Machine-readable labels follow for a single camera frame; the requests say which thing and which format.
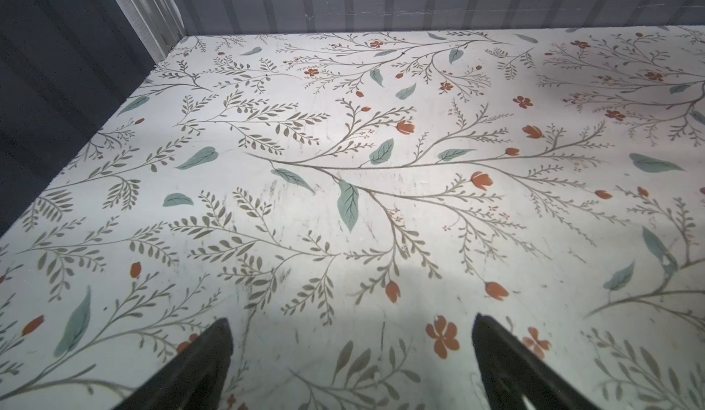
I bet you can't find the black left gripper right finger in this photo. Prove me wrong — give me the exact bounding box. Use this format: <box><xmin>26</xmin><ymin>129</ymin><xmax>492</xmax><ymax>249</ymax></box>
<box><xmin>472</xmin><ymin>314</ymin><xmax>598</xmax><ymax>410</ymax></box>

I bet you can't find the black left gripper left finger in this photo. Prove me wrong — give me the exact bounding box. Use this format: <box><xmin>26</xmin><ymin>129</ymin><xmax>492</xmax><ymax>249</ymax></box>
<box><xmin>115</xmin><ymin>318</ymin><xmax>233</xmax><ymax>410</ymax></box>

